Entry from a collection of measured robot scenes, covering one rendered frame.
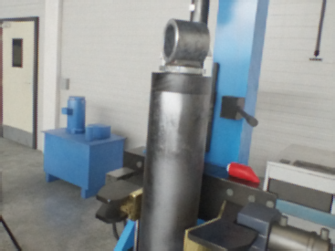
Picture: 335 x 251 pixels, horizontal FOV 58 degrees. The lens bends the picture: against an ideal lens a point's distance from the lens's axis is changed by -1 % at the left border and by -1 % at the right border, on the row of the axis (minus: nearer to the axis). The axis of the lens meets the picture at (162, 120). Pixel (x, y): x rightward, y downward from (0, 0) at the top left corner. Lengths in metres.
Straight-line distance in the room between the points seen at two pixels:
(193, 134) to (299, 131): 2.04
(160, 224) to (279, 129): 2.08
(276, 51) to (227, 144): 1.71
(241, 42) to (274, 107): 1.66
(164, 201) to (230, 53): 0.72
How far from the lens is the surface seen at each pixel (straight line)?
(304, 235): 1.11
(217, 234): 1.00
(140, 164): 1.43
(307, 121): 2.95
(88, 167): 3.39
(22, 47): 5.59
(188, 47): 1.01
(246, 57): 1.39
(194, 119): 1.00
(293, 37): 2.99
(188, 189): 1.06
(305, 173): 1.14
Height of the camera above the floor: 1.48
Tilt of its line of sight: 10 degrees down
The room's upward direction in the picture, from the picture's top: 5 degrees clockwise
